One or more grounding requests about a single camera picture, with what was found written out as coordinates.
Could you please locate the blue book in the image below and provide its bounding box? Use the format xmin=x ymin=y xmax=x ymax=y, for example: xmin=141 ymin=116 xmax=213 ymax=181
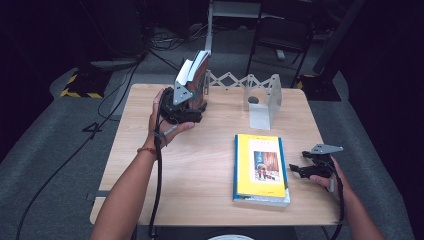
xmin=232 ymin=133 xmax=292 ymax=208

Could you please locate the right hand-held gripper cable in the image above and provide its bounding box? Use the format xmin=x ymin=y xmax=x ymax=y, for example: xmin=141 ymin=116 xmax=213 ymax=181
xmin=318 ymin=159 xmax=346 ymax=240

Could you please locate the white round object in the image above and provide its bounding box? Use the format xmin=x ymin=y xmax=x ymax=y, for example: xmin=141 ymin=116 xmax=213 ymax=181
xmin=208 ymin=234 xmax=254 ymax=240

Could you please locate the black floor cable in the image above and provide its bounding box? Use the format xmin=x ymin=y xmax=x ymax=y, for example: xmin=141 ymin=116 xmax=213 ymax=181
xmin=14 ymin=49 xmax=148 ymax=240

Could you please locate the expandable metal bookend rack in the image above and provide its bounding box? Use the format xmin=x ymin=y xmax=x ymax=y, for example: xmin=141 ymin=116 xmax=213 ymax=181
xmin=204 ymin=69 xmax=284 ymax=131

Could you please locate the black chair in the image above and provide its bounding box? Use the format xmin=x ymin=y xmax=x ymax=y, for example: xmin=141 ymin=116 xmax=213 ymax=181
xmin=246 ymin=13 xmax=316 ymax=88

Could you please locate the person's left hand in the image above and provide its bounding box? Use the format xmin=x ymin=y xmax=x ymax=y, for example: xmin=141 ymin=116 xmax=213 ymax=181
xmin=143 ymin=88 xmax=196 ymax=151

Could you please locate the yellow-black striped stand base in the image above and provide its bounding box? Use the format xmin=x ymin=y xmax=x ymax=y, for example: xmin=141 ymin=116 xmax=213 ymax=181
xmin=59 ymin=68 xmax=113 ymax=99

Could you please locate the left hand-held gripper cable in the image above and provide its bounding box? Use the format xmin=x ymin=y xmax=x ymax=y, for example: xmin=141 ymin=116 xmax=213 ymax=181
xmin=148 ymin=89 xmax=168 ymax=238

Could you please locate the yellow book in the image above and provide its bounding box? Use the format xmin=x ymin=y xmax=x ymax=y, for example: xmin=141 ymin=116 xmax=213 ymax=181
xmin=235 ymin=133 xmax=288 ymax=199

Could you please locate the orange bracelet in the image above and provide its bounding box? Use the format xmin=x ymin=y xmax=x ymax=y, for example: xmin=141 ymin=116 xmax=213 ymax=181
xmin=136 ymin=146 xmax=158 ymax=156

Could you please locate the hand-held gripper cable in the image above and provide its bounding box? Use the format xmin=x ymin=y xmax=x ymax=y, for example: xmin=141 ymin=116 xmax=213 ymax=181
xmin=318 ymin=159 xmax=346 ymax=240
xmin=148 ymin=89 xmax=168 ymax=238

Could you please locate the white desk frame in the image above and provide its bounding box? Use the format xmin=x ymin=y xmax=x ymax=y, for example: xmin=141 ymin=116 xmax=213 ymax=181
xmin=203 ymin=0 xmax=263 ymax=58

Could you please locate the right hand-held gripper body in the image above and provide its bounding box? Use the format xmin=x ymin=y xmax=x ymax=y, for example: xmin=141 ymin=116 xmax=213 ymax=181
xmin=301 ymin=143 xmax=344 ymax=179

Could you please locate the bundle of floor cables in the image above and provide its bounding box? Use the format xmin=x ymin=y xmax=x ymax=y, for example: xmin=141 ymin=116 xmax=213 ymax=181
xmin=146 ymin=24 xmax=208 ymax=53

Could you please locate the person's right hand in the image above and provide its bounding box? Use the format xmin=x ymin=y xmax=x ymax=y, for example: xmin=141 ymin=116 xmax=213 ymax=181
xmin=309 ymin=158 xmax=352 ymax=203

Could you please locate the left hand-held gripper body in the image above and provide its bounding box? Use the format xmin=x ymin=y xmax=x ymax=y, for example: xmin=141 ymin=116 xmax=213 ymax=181
xmin=160 ymin=81 xmax=204 ymax=125

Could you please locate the black book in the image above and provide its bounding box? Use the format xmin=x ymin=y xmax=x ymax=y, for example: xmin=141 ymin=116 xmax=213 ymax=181
xmin=174 ymin=59 xmax=195 ymax=87

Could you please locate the black stand with base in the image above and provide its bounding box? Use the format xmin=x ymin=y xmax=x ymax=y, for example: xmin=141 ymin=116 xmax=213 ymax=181
xmin=296 ymin=0 xmax=368 ymax=103

